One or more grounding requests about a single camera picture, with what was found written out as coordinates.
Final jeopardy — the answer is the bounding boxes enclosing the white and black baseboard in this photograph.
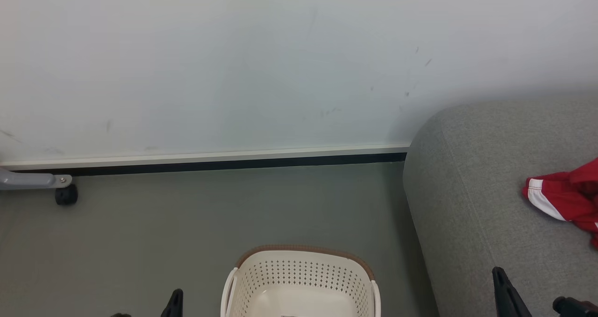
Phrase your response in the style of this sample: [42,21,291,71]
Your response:
[0,143,411,176]

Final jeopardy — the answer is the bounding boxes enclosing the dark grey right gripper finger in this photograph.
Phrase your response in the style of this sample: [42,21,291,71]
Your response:
[492,267,531,317]

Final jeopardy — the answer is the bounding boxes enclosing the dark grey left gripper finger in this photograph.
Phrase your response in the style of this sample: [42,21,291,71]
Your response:
[161,289,184,317]

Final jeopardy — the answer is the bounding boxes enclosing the red white-striped garment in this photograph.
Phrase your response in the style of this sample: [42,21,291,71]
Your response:
[522,157,598,249]

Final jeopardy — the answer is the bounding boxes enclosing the black caster wheel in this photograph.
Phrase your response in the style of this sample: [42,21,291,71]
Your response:
[55,185,78,206]

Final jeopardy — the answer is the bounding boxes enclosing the grey metal stand leg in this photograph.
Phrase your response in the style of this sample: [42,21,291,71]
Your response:
[0,167,73,190]

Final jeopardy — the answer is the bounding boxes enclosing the cream perforated plastic laundry basket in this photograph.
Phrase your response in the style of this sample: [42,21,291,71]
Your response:
[221,245,381,317]

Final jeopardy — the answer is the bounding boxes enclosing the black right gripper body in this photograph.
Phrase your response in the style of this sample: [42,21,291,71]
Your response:
[553,296,598,317]

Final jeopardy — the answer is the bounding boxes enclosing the grey fabric sofa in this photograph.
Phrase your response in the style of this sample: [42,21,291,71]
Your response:
[403,100,598,317]

